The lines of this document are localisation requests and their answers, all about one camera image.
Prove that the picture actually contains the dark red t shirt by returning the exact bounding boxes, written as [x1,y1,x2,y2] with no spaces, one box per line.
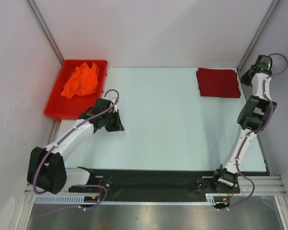
[196,68,241,98]

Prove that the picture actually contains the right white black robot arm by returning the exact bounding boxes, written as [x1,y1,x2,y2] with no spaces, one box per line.
[212,55,277,192]

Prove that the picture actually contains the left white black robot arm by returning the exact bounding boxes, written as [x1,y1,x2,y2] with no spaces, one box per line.
[27,97,124,195]

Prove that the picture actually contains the orange t shirt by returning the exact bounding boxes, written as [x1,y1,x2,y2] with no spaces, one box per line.
[60,62,99,99]

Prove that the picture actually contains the red plastic bin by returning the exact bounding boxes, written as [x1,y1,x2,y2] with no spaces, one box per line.
[44,59,108,120]

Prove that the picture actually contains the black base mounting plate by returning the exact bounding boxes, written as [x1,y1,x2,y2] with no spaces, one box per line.
[68,168,271,202]

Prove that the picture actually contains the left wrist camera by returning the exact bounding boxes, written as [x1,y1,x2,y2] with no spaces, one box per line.
[103,97,119,113]

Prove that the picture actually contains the slotted grey cable duct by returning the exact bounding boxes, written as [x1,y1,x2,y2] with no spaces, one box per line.
[34,194,229,207]

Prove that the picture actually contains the left corner aluminium post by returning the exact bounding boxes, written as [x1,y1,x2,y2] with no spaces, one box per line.
[25,0,64,65]

